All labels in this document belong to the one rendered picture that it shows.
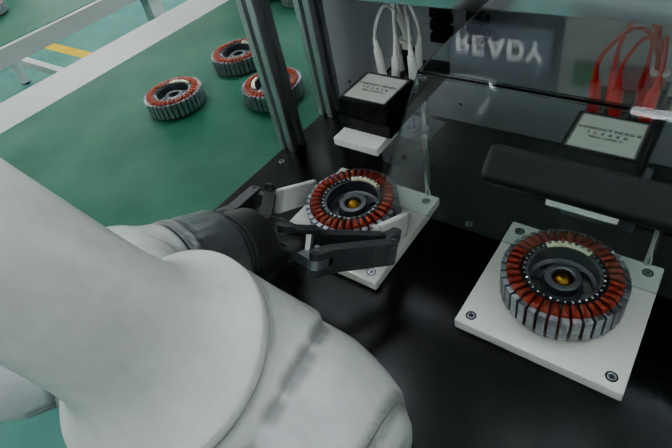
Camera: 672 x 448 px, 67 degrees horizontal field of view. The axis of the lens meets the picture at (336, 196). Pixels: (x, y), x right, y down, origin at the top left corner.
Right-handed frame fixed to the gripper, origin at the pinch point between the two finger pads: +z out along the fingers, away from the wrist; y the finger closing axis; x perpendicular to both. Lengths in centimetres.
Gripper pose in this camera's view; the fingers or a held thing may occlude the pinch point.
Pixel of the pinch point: (352, 208)
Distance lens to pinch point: 60.6
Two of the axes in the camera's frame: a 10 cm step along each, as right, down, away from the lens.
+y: 8.0, 2.9, -5.3
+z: 5.9, -1.9, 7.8
